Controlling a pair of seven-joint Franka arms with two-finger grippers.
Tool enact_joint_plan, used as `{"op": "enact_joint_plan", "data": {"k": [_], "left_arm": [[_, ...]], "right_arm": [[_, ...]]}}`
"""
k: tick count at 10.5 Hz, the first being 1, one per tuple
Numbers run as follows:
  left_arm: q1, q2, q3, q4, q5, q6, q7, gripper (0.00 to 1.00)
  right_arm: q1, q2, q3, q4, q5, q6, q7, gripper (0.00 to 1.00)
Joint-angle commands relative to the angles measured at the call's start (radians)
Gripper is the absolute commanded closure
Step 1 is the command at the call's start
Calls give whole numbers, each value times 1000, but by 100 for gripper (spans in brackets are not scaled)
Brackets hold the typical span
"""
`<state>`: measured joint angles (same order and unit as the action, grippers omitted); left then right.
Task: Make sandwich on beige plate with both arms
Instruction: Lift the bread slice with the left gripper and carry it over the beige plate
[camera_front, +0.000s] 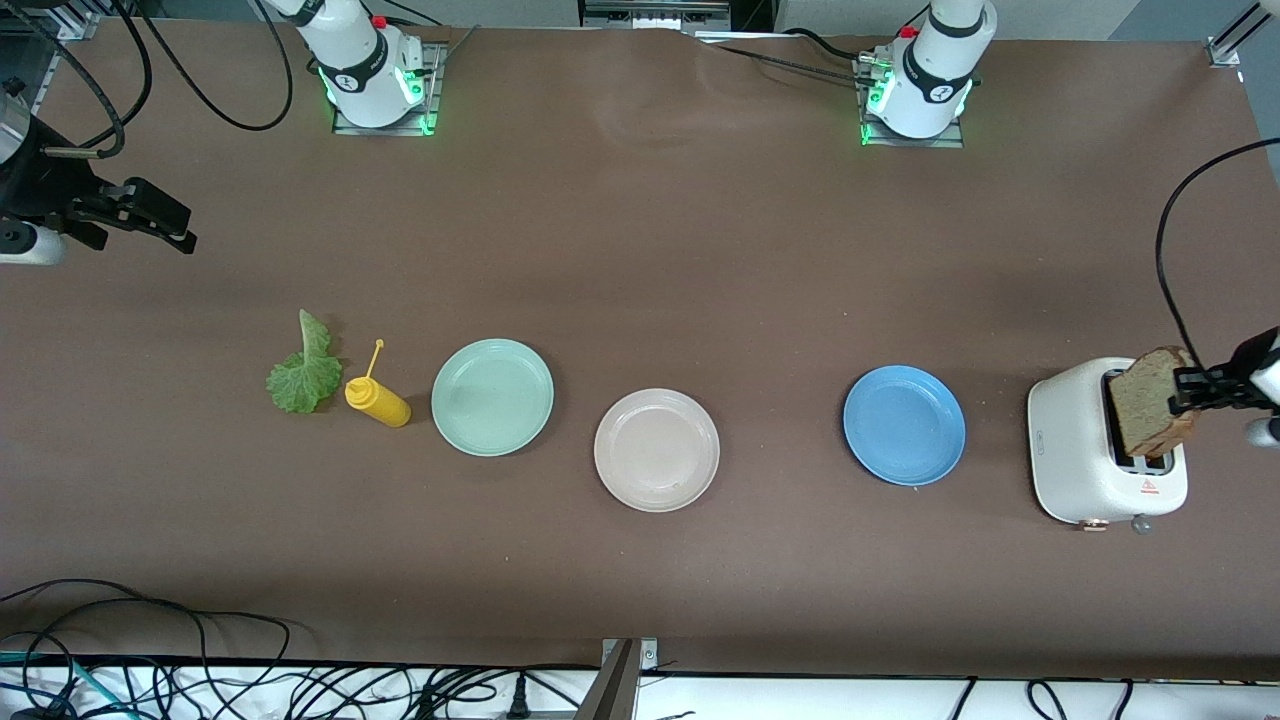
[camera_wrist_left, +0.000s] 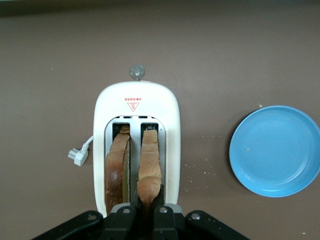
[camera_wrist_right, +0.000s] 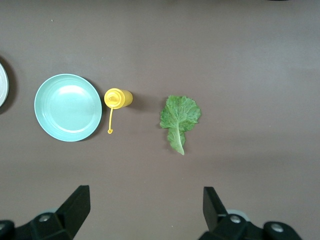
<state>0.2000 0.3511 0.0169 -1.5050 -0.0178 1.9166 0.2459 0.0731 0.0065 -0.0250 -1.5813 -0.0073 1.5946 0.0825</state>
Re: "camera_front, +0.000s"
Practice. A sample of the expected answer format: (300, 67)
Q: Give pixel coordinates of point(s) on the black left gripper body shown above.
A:
(1250, 362)

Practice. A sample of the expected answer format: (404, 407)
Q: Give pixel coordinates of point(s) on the green lettuce leaf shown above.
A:
(300, 380)

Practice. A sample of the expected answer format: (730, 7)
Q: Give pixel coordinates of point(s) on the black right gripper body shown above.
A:
(28, 190)

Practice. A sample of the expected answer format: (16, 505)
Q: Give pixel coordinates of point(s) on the yellow mustard squeeze bottle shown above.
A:
(385, 402)

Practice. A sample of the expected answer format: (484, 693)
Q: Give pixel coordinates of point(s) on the blue plate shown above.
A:
(904, 425)

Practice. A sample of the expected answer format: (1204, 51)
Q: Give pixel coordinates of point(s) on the grey metal equipment box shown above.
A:
(655, 12)

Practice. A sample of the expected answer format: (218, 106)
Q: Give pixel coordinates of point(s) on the beige plate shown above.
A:
(656, 450)

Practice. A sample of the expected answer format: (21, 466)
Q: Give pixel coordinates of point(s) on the mint green plate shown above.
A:
(492, 397)

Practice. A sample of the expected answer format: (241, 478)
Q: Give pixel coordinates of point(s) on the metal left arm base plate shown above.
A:
(950, 143)

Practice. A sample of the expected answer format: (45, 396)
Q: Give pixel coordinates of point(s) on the brown bread slice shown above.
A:
(1145, 405)

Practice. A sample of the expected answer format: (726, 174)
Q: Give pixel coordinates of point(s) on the white two-slot toaster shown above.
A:
(1070, 450)

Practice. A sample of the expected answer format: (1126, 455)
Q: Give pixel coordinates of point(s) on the metal table edge bracket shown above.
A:
(620, 685)

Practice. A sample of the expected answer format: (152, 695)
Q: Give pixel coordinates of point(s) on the black power plug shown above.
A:
(518, 700)

